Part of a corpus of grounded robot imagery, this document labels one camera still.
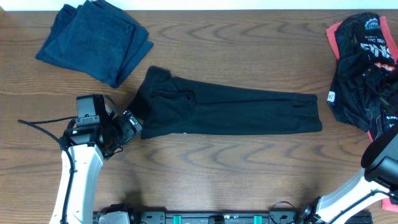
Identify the folded navy blue cloth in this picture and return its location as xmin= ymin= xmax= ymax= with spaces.
xmin=35 ymin=1 xmax=154 ymax=88

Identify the black t-shirt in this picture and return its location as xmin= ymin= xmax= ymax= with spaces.
xmin=128 ymin=66 xmax=322 ymax=139

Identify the black mounting rail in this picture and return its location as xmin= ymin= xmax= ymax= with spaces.
xmin=93 ymin=210 xmax=373 ymax=224

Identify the black printed jersey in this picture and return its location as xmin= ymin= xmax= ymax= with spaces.
xmin=327 ymin=12 xmax=397 ymax=141

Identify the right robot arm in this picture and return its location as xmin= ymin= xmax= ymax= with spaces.
xmin=296 ymin=125 xmax=397 ymax=223

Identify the red cloth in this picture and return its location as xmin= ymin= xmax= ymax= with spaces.
xmin=326 ymin=16 xmax=397 ymax=212

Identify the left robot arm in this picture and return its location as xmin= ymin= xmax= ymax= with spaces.
xmin=50 ymin=110 xmax=142 ymax=224

